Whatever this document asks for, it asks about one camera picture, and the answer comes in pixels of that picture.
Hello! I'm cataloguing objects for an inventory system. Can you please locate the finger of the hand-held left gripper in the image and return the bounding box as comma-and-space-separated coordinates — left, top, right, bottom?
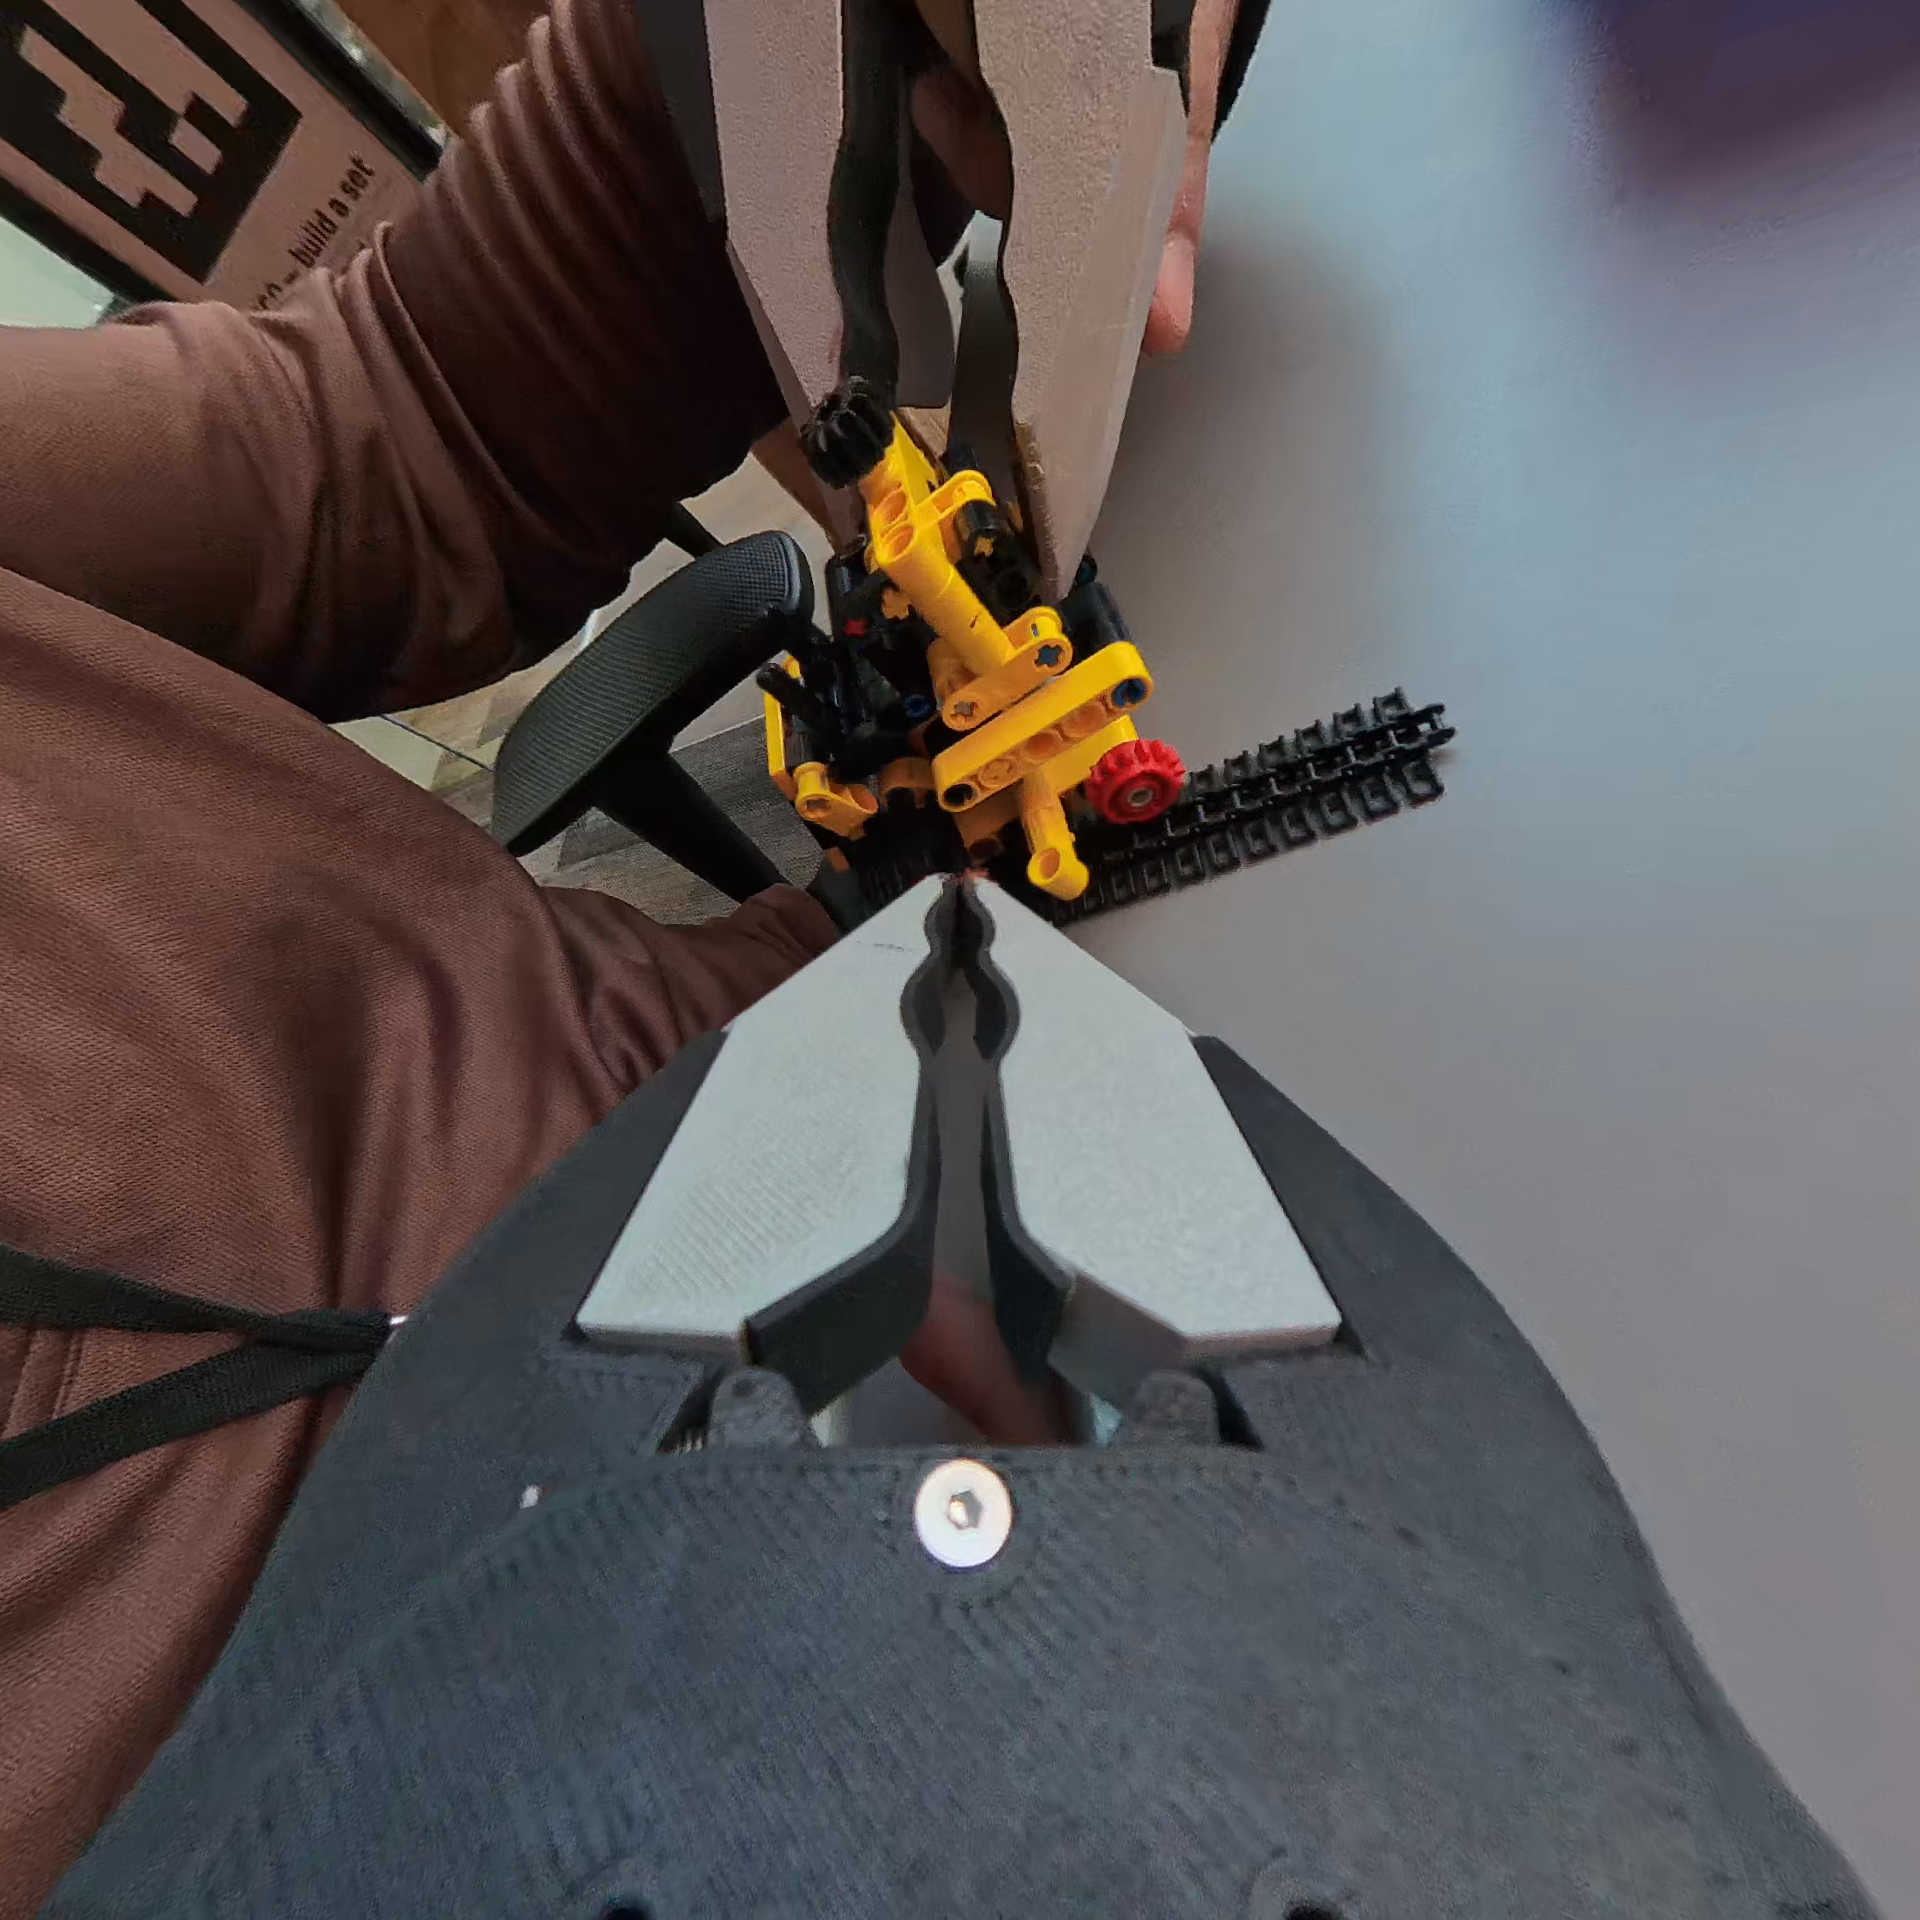
707, 0, 957, 416
957, 0, 1196, 599

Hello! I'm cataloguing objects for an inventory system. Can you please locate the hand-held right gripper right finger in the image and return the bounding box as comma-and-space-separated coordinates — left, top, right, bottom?
957, 877, 1347, 1405

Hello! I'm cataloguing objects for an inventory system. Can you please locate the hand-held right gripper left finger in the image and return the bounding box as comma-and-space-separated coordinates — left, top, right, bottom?
579, 877, 971, 1417

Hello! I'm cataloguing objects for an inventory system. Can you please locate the yellow black lego vehicle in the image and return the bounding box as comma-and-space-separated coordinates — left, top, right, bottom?
753, 376, 1193, 899

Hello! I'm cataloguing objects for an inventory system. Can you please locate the black lego track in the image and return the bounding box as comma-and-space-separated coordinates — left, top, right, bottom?
1048, 687, 1460, 910

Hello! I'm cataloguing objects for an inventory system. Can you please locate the person's left forearm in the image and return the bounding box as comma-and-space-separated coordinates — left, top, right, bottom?
0, 0, 840, 722

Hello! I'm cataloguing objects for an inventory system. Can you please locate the person's left hand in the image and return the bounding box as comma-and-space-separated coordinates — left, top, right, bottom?
1139, 0, 1248, 356

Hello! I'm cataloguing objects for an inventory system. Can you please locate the person's right hand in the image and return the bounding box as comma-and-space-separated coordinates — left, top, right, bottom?
904, 1282, 1048, 1447

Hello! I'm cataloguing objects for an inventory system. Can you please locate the black office chair armrest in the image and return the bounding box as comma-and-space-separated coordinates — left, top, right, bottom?
485, 509, 864, 928

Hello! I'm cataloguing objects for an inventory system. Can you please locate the printed marker card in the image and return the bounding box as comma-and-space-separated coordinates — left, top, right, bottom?
0, 0, 457, 309

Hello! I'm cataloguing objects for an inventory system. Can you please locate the black strap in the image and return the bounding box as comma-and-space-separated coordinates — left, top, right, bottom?
0, 1244, 414, 1506

